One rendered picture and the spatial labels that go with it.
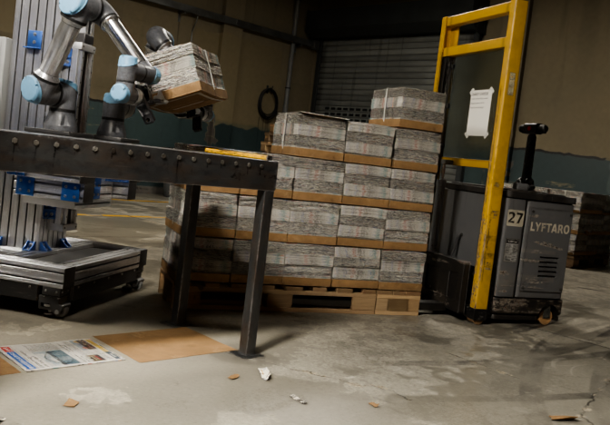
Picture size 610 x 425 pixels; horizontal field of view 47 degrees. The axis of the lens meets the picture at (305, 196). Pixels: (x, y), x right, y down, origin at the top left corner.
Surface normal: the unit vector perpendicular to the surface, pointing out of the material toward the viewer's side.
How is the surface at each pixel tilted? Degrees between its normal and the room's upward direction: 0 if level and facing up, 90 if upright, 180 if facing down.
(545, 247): 90
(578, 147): 90
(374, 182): 90
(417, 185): 90
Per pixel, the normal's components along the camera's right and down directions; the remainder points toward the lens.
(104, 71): 0.69, 0.12
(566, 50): -0.71, -0.05
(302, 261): 0.37, 0.10
